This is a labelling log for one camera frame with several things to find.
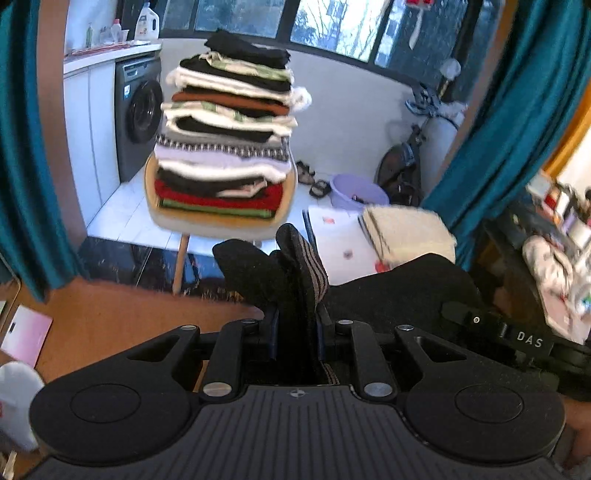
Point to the teal curtain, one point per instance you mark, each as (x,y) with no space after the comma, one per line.
(508,115)
(23,161)

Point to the cream folded towel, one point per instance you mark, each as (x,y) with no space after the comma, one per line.
(406,228)

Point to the black desk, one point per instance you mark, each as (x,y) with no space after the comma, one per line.
(503,263)

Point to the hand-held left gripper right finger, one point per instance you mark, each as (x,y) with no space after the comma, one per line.
(321,337)

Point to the wooden chair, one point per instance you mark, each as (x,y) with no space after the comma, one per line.
(221,224)

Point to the dark framed window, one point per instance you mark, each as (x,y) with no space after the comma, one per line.
(323,23)

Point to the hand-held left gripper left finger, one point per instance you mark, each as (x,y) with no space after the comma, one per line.
(273,337)

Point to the beige pouch bag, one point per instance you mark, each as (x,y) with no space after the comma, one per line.
(547,263)

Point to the white detergent bottle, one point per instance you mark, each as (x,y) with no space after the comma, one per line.
(147,21)

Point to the white counter cabinet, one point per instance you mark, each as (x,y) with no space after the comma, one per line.
(87,129)

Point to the brown sandal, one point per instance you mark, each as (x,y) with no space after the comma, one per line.
(304,170)
(319,188)

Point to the black pants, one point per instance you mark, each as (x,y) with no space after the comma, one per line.
(406,290)

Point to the purple plastic basin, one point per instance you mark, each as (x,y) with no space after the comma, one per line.
(358,191)

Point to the yellow curtain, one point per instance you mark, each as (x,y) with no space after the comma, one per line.
(572,138)

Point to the stack of folded clothes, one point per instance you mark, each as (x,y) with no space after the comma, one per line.
(226,138)

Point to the grey washing machine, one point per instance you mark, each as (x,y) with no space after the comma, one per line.
(141,110)

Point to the person's right forearm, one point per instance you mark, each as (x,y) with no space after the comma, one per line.
(577,429)

